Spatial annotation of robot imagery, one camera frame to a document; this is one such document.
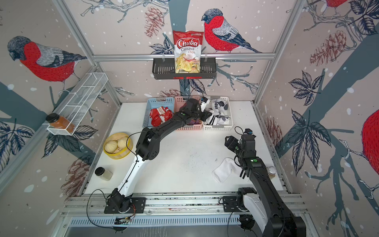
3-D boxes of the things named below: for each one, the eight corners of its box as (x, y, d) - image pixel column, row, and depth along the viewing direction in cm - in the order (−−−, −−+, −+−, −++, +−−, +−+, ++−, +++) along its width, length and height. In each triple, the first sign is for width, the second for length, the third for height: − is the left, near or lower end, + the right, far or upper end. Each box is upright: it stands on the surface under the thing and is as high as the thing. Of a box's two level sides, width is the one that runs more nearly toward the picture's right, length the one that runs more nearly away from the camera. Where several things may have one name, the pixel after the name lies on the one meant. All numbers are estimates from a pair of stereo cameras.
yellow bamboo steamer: (104, 159, 93) (98, 154, 87) (113, 137, 103) (108, 132, 98) (129, 159, 93) (124, 154, 87) (135, 137, 103) (132, 131, 97)
